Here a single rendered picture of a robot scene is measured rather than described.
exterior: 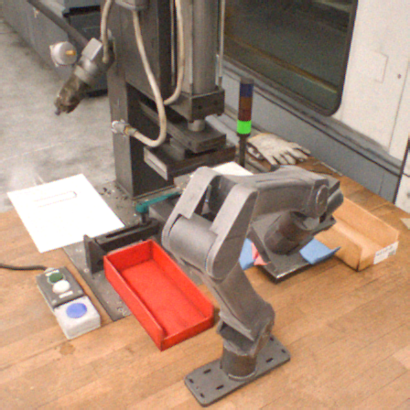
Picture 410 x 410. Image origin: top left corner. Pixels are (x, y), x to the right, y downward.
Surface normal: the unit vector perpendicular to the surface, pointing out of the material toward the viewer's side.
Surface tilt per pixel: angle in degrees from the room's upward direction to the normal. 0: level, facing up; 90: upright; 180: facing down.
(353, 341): 0
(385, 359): 0
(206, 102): 90
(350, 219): 90
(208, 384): 0
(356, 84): 90
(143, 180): 90
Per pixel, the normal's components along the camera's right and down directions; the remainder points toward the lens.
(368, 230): -0.83, 0.29
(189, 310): 0.02, -0.83
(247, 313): 0.65, 0.31
